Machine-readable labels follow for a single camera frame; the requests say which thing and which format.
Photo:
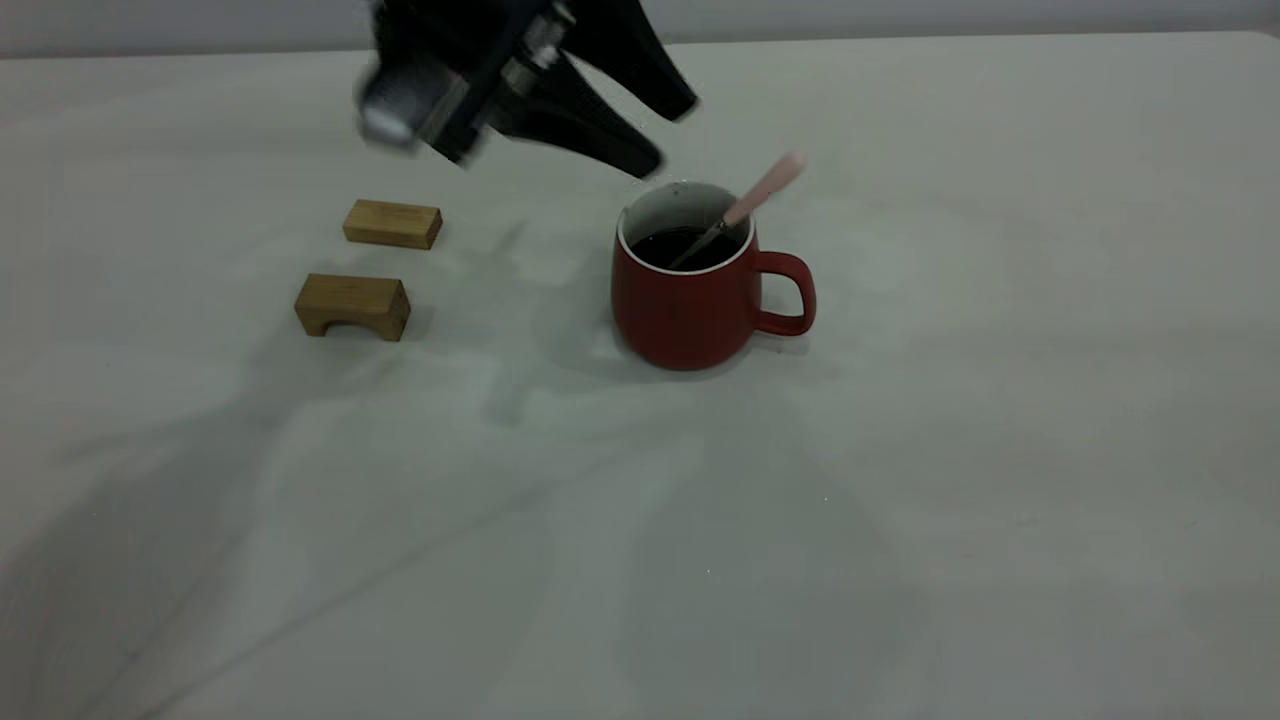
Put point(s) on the flat wooden block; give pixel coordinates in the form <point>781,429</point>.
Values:
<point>392,224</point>

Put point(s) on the red ceramic cup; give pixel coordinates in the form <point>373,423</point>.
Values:
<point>685,320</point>

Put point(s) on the arched wooden block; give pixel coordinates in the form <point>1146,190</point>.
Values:
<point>352,298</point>

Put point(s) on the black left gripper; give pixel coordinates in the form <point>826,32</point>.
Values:
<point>470,35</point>

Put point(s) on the dark coffee liquid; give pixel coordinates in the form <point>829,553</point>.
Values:
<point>660,250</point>

